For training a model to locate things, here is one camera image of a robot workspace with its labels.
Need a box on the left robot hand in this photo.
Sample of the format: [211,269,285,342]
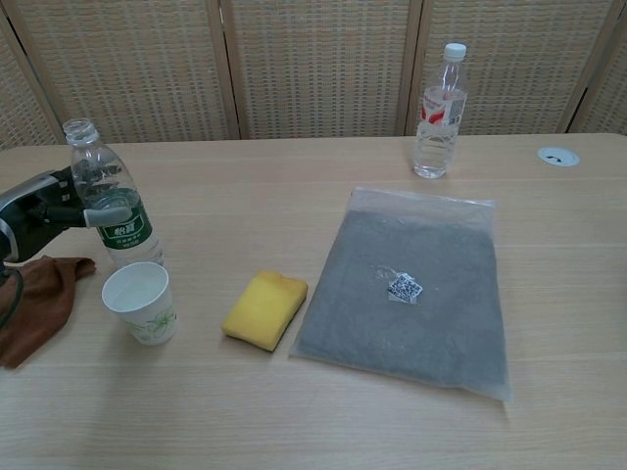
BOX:
[0,168,131,265]

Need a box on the green label plastic bottle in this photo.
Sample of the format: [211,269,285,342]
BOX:
[62,117,168,275]

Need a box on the white paper cup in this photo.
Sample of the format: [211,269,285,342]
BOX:
[101,261,177,348]

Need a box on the red label water bottle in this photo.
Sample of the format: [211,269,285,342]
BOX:
[413,42,469,180]

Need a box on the brown cloth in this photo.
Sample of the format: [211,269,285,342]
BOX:
[0,257,97,371]

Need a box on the yellow sponge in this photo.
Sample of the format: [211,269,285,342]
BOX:
[220,269,309,353]

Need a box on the woven folding screen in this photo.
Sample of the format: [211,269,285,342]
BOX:
[0,0,627,151]

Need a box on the white QR code tag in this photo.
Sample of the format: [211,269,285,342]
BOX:
[386,274,423,306]

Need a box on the grey cloth in plastic bag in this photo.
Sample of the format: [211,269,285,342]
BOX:
[287,186,510,403]

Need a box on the grey folded cloth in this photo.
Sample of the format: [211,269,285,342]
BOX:
[297,210,506,388]

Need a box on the dark wrist cable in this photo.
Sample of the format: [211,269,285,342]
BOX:
[0,263,25,328]

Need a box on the white cable grommet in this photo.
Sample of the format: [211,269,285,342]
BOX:
[537,146,581,167]

